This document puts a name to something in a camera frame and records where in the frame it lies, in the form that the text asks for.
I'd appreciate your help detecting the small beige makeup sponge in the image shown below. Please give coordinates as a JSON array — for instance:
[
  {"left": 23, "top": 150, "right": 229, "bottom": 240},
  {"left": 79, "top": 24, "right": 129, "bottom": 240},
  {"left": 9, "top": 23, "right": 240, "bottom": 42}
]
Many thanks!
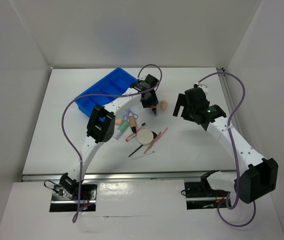
[{"left": 115, "top": 118, "right": 124, "bottom": 126}]

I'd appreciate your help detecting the mint green white tube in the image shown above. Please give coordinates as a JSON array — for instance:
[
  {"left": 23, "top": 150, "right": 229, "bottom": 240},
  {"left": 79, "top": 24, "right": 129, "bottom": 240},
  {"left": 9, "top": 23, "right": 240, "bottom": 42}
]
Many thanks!
[{"left": 113, "top": 120, "right": 129, "bottom": 140}]

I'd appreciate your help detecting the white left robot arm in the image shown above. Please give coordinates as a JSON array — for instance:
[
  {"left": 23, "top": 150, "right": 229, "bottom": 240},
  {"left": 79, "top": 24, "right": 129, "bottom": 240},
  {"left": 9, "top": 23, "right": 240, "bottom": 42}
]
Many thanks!
[{"left": 59, "top": 74, "right": 161, "bottom": 200}]

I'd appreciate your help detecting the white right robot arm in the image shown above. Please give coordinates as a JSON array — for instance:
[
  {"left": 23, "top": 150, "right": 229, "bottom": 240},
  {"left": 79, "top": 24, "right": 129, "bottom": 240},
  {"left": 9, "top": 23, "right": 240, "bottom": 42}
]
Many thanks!
[{"left": 173, "top": 85, "right": 279, "bottom": 204}]

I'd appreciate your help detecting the beige makeup sponge egg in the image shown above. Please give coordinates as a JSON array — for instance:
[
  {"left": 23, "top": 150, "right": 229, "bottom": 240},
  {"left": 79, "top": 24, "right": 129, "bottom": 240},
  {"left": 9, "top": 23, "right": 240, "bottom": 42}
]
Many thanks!
[{"left": 160, "top": 100, "right": 168, "bottom": 111}]

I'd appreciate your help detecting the long pink makeup brush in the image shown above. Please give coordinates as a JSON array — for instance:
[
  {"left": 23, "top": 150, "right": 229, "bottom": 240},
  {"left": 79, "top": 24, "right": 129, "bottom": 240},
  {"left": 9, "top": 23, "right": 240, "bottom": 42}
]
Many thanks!
[{"left": 155, "top": 127, "right": 168, "bottom": 142}]

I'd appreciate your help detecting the white thin makeup pencil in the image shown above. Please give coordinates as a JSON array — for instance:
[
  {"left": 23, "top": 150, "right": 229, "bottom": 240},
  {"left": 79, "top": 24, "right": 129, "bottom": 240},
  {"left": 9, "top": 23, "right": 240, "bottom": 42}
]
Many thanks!
[{"left": 132, "top": 151, "right": 156, "bottom": 160}]

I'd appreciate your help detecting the blue divided plastic bin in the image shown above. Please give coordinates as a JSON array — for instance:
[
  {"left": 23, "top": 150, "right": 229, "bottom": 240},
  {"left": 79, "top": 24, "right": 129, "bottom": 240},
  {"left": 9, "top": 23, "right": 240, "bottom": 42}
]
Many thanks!
[{"left": 75, "top": 67, "right": 137, "bottom": 117}]

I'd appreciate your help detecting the round cream powder puff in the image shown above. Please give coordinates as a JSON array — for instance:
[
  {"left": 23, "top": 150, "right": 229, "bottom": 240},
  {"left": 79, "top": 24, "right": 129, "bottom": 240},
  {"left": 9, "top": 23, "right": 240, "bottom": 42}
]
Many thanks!
[{"left": 136, "top": 128, "right": 154, "bottom": 146}]

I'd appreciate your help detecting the pink brow comb brush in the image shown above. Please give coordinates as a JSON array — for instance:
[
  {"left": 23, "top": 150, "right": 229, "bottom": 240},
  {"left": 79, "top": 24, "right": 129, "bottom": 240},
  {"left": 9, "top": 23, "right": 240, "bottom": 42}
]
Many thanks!
[{"left": 125, "top": 122, "right": 146, "bottom": 142}]

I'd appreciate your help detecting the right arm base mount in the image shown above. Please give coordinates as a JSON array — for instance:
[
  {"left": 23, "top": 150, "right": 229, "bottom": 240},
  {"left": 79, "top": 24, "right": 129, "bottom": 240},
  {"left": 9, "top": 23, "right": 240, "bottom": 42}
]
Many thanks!
[{"left": 181, "top": 170, "right": 231, "bottom": 210}]

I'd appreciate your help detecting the aluminium rail front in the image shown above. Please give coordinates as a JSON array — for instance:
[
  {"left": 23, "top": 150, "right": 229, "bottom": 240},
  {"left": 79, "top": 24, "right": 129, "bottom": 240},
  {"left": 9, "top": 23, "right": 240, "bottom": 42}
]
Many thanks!
[{"left": 21, "top": 170, "right": 209, "bottom": 182}]

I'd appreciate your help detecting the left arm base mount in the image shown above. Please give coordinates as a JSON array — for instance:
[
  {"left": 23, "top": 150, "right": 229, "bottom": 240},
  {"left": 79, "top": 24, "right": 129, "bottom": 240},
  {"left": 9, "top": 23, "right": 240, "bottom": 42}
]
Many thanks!
[{"left": 43, "top": 180, "right": 97, "bottom": 213}]

